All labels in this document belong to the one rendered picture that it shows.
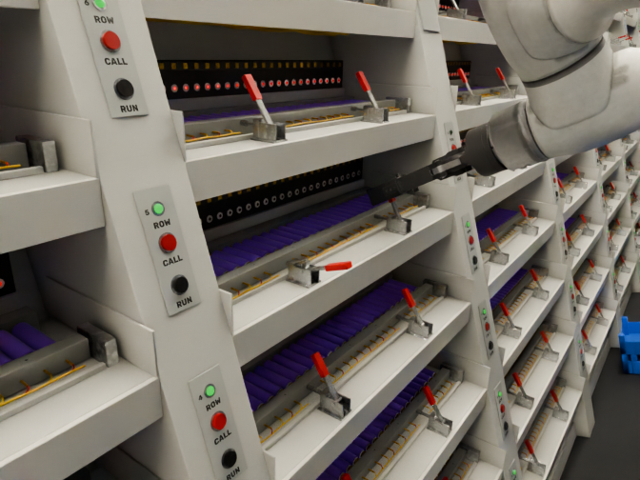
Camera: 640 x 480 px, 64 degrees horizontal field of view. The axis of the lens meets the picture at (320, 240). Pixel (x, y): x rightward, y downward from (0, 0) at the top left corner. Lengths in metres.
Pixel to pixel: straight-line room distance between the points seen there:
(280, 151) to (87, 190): 0.26
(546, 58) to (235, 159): 0.38
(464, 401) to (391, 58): 0.70
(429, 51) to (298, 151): 0.46
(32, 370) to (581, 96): 0.66
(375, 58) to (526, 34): 0.48
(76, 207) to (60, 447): 0.20
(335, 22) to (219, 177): 0.35
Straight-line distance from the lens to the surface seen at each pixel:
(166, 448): 0.57
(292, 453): 0.69
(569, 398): 1.88
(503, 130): 0.76
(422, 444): 1.00
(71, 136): 0.51
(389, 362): 0.86
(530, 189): 1.73
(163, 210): 0.52
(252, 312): 0.61
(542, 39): 0.67
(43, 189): 0.47
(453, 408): 1.09
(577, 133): 0.73
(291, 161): 0.67
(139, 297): 0.50
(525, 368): 1.62
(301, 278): 0.68
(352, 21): 0.87
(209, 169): 0.57
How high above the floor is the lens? 1.10
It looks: 9 degrees down
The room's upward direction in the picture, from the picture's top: 13 degrees counter-clockwise
